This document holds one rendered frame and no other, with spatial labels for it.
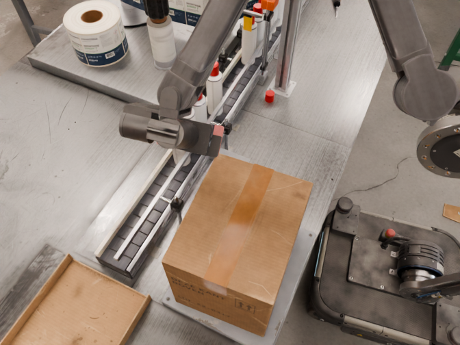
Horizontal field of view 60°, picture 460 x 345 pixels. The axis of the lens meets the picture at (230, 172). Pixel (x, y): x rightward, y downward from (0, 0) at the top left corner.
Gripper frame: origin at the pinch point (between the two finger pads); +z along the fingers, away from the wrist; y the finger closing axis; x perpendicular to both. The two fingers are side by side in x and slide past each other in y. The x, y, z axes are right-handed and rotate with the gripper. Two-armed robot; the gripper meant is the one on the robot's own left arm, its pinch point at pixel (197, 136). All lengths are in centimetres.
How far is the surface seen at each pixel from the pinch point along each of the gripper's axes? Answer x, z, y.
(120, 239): 32.3, 11.1, 18.6
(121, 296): 45.7, 6.3, 13.4
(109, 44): -24, 46, 51
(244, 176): 6.8, 1.7, -12.5
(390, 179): 5, 149, -74
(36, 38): -38, 165, 174
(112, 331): 52, 1, 12
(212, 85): -15.2, 32.1, 7.4
